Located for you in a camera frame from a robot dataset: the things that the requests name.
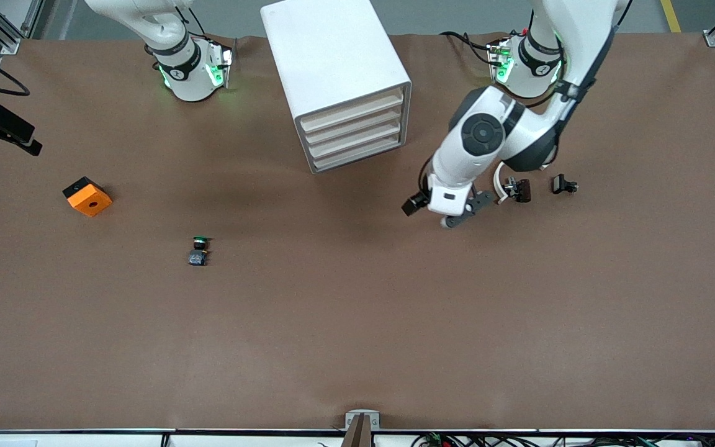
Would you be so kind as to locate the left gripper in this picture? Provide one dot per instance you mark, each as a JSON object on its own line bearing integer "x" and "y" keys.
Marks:
{"x": 415, "y": 203}

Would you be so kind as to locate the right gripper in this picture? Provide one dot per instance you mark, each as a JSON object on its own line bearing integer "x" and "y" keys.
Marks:
{"x": 2, "y": 123}

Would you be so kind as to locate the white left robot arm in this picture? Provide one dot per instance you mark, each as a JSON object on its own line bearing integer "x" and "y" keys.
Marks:
{"x": 457, "y": 167}

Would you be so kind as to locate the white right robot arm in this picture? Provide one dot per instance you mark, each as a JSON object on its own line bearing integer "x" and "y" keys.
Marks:
{"x": 184, "y": 74}

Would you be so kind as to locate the orange box with hole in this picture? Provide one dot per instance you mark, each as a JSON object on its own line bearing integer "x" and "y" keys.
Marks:
{"x": 88, "y": 198}

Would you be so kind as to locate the brown table cover mat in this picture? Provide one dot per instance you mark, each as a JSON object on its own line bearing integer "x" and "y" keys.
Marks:
{"x": 357, "y": 323}

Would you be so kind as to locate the small black clip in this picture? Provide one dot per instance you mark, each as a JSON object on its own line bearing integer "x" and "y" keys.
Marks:
{"x": 561, "y": 184}

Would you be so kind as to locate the green push button switch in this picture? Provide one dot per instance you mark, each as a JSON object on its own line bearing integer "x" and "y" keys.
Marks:
{"x": 198, "y": 251}

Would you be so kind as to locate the grey metal bracket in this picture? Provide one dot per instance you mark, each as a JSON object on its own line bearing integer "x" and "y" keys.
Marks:
{"x": 362, "y": 415}

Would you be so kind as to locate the brown post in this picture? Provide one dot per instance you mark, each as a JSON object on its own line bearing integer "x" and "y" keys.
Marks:
{"x": 357, "y": 437}

